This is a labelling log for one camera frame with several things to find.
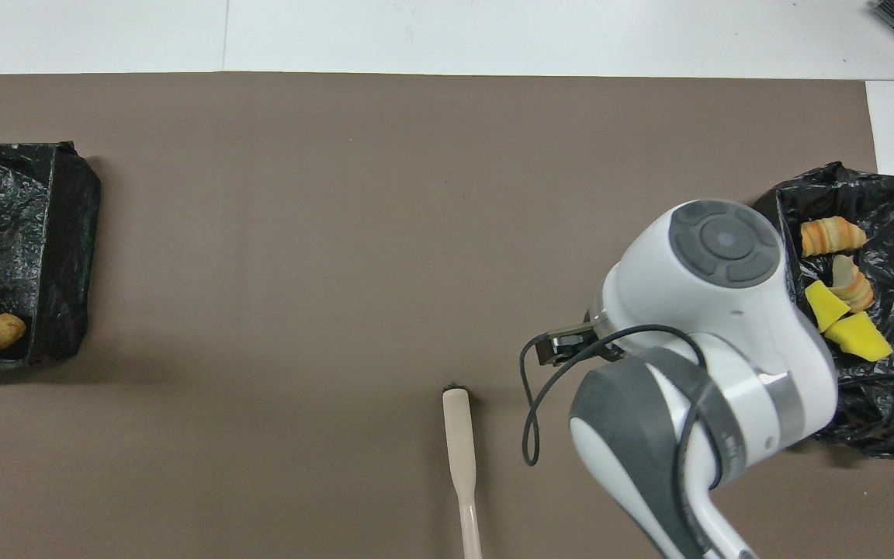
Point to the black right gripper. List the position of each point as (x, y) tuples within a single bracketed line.
[(598, 330)]

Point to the beige hand brush black bristles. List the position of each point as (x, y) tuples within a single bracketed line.
[(460, 450)]

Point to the yellow sponge piece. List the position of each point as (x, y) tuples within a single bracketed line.
[(826, 307), (860, 338)]

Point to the toy croissant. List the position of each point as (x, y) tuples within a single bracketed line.
[(831, 237)]

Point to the pale striped bread piece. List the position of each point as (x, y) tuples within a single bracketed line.
[(854, 289)]

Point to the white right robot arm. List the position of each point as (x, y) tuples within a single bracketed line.
[(719, 310)]

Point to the crumpled black bag lined bin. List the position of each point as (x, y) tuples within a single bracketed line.
[(889, 404)]

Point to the boxy black bag lined bin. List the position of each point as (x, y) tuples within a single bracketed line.
[(28, 210)]

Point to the brown table mat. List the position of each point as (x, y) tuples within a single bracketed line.
[(338, 194)]

